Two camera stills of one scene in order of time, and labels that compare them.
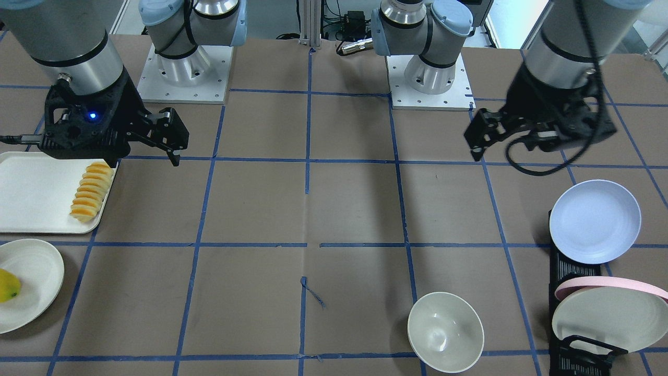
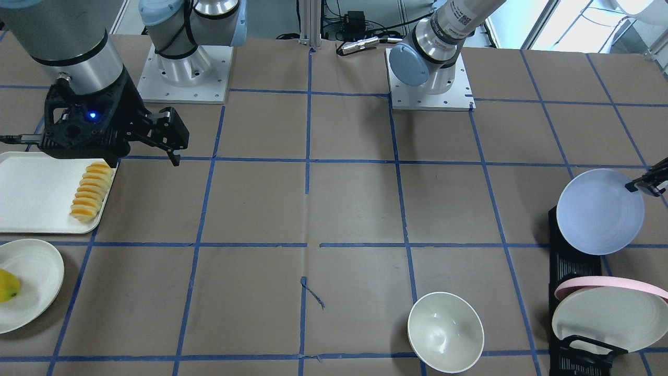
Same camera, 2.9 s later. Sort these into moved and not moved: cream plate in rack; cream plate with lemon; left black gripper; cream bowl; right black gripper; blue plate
Moved: left black gripper; blue plate
Not moved: right black gripper; cream bowl; cream plate in rack; cream plate with lemon
